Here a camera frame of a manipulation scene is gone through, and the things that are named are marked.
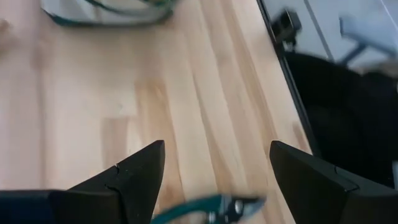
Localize green pruning shears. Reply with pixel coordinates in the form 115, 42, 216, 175
150, 194, 267, 224

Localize black aluminium table frame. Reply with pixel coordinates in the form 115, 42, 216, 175
256, 0, 323, 158

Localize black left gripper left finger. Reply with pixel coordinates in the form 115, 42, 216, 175
49, 139, 166, 224

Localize beige green gardening bag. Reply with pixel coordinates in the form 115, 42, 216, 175
40, 0, 178, 27

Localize black frame clamp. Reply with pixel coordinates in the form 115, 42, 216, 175
272, 9, 302, 52

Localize grey metal stand leg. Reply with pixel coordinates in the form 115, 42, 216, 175
338, 14, 398, 68

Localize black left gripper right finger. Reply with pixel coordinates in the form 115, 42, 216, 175
269, 140, 398, 224

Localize large black object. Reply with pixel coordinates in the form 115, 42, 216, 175
284, 51, 398, 189

